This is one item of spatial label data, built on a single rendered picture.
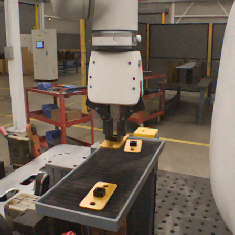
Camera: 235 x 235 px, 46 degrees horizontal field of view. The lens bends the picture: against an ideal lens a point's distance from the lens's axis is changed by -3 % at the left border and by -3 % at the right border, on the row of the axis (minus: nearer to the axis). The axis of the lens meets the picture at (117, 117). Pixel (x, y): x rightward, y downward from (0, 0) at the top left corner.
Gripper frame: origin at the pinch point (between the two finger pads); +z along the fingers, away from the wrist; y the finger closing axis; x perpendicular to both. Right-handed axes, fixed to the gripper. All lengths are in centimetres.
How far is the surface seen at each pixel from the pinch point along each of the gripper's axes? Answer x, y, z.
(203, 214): -59, -22, 54
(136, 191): 9.3, -6.5, 7.9
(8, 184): -10.8, 36.9, 24.2
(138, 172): 1.4, -5.2, 8.1
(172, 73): -475, 35, 37
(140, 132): -24.0, -0.3, 8.2
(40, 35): -903, 569, -50
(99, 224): 18.8, -3.3, 8.6
